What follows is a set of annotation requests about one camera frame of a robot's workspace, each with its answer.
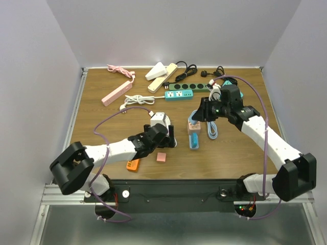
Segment light blue coiled cable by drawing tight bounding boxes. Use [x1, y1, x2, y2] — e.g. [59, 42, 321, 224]
[206, 121, 219, 140]

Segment light blue power strip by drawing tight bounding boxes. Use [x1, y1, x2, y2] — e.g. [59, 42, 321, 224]
[188, 110, 201, 150]

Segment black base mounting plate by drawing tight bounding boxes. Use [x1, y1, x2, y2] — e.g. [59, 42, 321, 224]
[100, 179, 263, 213]

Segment black coiled cable left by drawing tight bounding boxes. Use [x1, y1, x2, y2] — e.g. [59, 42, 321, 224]
[163, 60, 199, 88]

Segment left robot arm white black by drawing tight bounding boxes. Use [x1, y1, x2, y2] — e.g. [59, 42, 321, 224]
[50, 124, 176, 201]

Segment white coiled cable with plug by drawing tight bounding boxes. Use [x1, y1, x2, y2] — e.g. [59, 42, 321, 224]
[119, 94, 166, 113]

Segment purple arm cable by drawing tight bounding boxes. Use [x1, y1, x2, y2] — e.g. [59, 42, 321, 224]
[213, 76, 282, 220]
[89, 106, 155, 223]

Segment teal power strip with USB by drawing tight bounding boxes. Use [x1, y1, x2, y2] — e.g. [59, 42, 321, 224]
[165, 90, 194, 101]

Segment pink coiled cable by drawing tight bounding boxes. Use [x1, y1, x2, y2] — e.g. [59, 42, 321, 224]
[106, 64, 135, 84]

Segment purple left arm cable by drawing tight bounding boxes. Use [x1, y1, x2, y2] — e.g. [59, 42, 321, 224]
[89, 106, 155, 223]

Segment black coiled cable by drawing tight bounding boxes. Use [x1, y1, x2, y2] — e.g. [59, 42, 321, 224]
[201, 65, 238, 86]
[163, 60, 199, 88]

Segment white triangular power socket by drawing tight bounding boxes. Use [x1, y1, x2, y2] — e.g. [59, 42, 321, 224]
[145, 62, 167, 81]

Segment pink power strip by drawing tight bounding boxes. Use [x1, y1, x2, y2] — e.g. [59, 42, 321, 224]
[101, 81, 132, 107]

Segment cream power strip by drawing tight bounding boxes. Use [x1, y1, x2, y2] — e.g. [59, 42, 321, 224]
[148, 63, 178, 93]

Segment dark green power strip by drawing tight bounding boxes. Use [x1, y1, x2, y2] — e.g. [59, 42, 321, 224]
[168, 83, 209, 93]

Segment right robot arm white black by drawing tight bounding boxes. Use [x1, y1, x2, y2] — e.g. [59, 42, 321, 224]
[192, 85, 317, 202]

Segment aluminium rail frame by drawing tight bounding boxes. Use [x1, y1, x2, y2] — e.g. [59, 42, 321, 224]
[29, 66, 317, 245]

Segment orange power strip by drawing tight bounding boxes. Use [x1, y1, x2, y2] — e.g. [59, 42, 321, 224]
[126, 159, 141, 172]

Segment pink cube adapter with deer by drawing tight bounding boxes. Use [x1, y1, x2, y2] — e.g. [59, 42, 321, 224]
[188, 121, 201, 135]

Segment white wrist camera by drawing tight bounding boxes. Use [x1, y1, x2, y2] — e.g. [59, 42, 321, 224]
[150, 112, 167, 127]
[207, 79, 221, 101]

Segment white coiled cable of orange strip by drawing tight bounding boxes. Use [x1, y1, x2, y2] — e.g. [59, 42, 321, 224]
[165, 114, 178, 148]

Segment teal triangular power socket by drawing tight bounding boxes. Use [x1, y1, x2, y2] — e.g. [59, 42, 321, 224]
[222, 80, 243, 98]

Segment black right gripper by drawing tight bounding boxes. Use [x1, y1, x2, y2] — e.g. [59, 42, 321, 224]
[191, 96, 230, 122]

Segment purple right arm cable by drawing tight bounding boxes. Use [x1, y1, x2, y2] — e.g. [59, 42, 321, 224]
[213, 76, 282, 220]

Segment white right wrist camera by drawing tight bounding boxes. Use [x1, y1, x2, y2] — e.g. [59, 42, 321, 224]
[207, 79, 221, 101]

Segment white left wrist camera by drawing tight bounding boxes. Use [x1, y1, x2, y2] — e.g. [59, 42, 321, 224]
[150, 112, 167, 127]

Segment black coiled cable right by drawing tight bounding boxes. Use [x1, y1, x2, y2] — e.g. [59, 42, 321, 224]
[201, 65, 238, 86]

